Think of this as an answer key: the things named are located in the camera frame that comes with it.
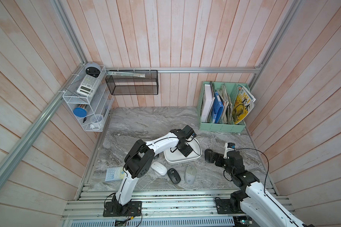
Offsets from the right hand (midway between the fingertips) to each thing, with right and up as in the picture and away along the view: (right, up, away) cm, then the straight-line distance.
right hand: (216, 152), depth 85 cm
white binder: (-4, +34, +5) cm, 34 cm away
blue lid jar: (-79, +24, -9) cm, 83 cm away
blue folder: (+4, +28, +9) cm, 30 cm away
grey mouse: (-17, -13, -3) cm, 21 cm away
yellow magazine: (+24, +32, +13) cm, 42 cm away
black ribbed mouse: (-27, -14, -2) cm, 30 cm away
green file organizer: (+17, +45, +19) cm, 52 cm away
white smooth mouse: (-36, -10, 0) cm, 37 cm away
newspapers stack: (+11, +27, +11) cm, 31 cm away
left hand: (-20, 0, +7) cm, 21 cm away
